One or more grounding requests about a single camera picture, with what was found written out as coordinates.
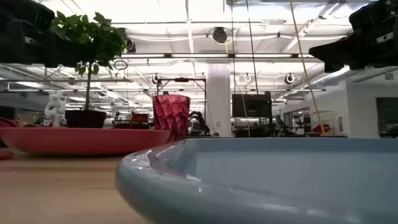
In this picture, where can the blue plastic tray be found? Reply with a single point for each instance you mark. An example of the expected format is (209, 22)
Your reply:
(280, 180)

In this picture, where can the white building column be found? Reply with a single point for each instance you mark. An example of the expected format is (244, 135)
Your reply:
(218, 99)

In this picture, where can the silver ventilation duct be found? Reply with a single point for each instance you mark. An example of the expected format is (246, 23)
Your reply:
(335, 77)

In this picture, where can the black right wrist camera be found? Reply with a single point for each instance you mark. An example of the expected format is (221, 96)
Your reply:
(376, 14)

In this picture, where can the white robot figure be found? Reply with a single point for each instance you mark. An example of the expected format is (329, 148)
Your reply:
(55, 109)

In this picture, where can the long ceiling light bar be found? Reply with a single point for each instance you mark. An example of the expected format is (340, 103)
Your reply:
(202, 55)

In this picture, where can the red tool chest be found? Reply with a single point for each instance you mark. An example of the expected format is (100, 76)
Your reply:
(140, 118)

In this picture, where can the red faceted plastic cup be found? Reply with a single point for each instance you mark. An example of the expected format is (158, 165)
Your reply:
(171, 112)

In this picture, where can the black plant pot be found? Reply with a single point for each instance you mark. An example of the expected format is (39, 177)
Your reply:
(85, 119)

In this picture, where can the red round plate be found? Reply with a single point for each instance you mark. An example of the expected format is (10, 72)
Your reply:
(77, 140)

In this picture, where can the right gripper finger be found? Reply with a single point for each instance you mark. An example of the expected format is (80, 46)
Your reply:
(332, 54)

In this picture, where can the black monitor screen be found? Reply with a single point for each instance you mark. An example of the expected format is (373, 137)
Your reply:
(252, 105)

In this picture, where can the green leafy plant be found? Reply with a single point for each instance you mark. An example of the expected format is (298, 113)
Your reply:
(93, 37)

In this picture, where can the brown cardboard box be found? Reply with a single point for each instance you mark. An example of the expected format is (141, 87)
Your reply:
(28, 118)

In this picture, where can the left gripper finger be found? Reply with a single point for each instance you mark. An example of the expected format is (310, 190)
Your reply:
(68, 53)

